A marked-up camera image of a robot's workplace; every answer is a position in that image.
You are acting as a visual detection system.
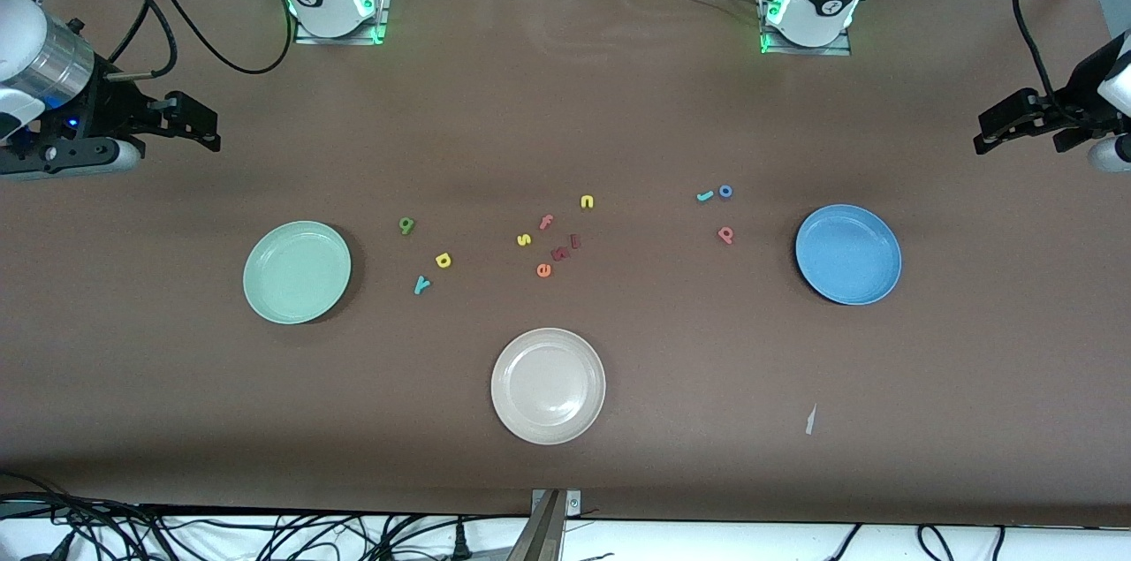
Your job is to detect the beige plate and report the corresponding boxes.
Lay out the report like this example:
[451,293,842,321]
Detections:
[490,328,607,445]

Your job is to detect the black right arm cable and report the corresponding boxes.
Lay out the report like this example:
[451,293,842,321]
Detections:
[62,0,294,78]

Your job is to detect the green plate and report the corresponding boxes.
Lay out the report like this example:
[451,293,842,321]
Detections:
[243,220,353,325]

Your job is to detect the blue plate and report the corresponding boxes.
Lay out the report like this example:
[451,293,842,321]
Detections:
[794,204,903,307]

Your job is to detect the grey support beam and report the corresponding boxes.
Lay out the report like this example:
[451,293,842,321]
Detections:
[505,490,566,561]

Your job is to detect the black floor cable bundle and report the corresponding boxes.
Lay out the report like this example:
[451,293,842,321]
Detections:
[0,471,531,561]

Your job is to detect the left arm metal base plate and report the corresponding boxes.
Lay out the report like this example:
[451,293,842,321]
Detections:
[756,0,854,57]

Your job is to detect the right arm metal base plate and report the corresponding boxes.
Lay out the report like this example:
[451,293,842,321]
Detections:
[293,0,391,46]

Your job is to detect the metal table edge bracket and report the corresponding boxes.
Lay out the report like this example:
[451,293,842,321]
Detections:
[532,489,583,518]

